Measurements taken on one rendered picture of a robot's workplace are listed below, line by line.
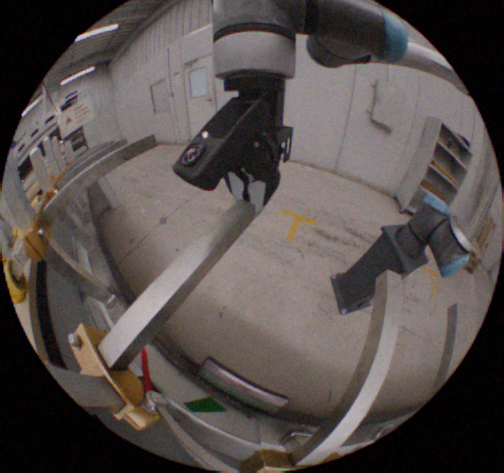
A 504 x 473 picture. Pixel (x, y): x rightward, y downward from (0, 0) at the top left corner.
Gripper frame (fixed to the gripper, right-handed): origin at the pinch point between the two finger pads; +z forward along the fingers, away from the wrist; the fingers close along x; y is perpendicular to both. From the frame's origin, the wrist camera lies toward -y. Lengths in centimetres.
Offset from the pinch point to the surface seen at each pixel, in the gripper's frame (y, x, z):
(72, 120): -22, 222, -60
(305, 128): 233, 46, 26
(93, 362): -30.5, -0.5, -5.2
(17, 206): -31.2, 18.9, -19.5
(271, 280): 23, -1, 83
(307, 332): 1, -39, 83
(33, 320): -46.3, 14.6, -7.6
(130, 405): -29.5, -6.5, -5.2
